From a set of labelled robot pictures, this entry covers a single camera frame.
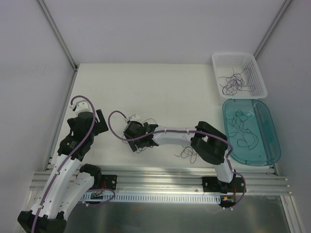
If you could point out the left aluminium frame post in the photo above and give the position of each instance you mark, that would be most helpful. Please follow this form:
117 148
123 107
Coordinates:
49 18

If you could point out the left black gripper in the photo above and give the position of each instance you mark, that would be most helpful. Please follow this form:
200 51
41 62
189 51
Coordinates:
102 122

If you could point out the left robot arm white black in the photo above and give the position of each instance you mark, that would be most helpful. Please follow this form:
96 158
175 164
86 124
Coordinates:
69 179

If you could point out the aluminium mounting rail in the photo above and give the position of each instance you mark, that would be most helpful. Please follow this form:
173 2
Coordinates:
260 180

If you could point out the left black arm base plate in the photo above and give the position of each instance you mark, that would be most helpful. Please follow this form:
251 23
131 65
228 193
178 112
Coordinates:
105 182

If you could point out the teal transparent plastic tray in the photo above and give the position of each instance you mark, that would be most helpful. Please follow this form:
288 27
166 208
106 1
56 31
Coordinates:
250 129

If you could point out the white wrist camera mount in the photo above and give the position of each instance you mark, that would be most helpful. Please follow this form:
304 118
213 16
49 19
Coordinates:
134 117
80 105

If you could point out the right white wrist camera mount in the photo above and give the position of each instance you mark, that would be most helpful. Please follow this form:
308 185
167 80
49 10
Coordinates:
134 117

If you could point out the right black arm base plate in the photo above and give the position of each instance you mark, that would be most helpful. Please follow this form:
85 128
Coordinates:
212 184

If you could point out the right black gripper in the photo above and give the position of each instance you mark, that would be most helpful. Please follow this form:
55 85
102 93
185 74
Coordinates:
132 146

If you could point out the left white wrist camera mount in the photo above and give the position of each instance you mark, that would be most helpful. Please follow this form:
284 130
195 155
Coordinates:
80 105

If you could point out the aluminium frame post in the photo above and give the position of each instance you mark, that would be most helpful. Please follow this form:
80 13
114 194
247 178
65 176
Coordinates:
283 9
49 18

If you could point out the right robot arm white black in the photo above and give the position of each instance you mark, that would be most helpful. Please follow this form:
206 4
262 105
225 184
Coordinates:
208 142

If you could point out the right aluminium frame post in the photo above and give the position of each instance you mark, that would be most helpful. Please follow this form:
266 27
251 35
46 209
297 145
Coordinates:
283 9

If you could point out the white perforated plastic basket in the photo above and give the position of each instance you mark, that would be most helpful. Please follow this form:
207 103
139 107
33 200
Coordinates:
238 76

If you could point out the white slotted cable duct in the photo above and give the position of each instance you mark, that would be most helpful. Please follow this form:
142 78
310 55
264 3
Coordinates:
152 198

